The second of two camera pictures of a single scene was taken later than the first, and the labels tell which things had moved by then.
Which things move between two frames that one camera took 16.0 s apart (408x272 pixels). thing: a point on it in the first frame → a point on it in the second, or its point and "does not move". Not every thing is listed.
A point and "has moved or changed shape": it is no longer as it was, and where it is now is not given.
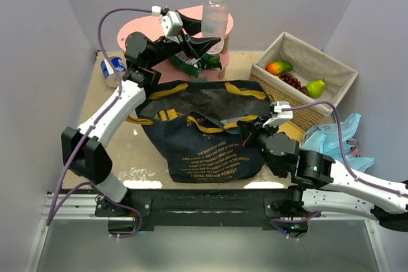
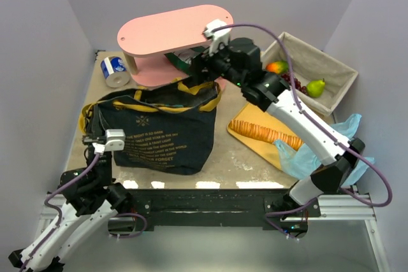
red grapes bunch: [294, 81] does not move
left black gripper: [183, 40] → [90, 140]
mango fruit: [278, 67] does not move
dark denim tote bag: [197, 123] has moved or changed shape
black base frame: [202, 207] does not move
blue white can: [109, 73] does not move
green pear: [315, 88] does not move
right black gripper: [252, 130] → [198, 64]
